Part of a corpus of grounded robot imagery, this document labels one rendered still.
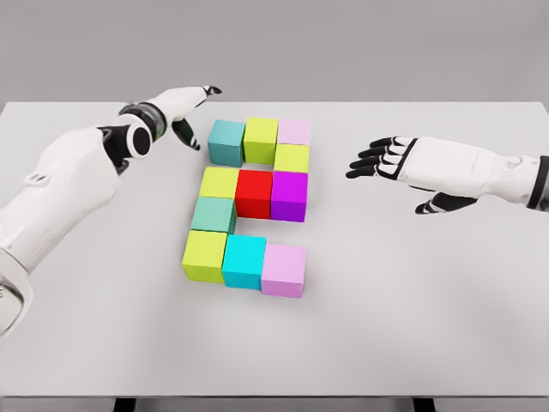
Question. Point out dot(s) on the red block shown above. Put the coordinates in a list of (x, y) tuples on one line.
[(254, 193)]

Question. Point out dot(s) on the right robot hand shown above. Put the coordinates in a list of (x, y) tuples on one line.
[(442, 165)]

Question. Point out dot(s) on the pink block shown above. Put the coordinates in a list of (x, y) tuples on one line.
[(283, 270), (294, 131)]

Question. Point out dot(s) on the yellow-green block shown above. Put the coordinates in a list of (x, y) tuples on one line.
[(259, 135), (218, 182), (292, 158), (203, 257)]

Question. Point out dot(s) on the teal block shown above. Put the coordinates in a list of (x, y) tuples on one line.
[(212, 214), (225, 139)]

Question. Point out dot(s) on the cyan block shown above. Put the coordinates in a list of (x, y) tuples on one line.
[(243, 262)]

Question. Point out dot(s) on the purple block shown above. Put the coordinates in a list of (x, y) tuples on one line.
[(289, 195)]

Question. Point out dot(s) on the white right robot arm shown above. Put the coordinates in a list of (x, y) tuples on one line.
[(508, 171)]

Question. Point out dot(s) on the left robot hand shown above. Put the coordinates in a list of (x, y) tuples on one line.
[(186, 102)]

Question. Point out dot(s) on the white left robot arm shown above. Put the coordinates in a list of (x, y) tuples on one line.
[(64, 171)]

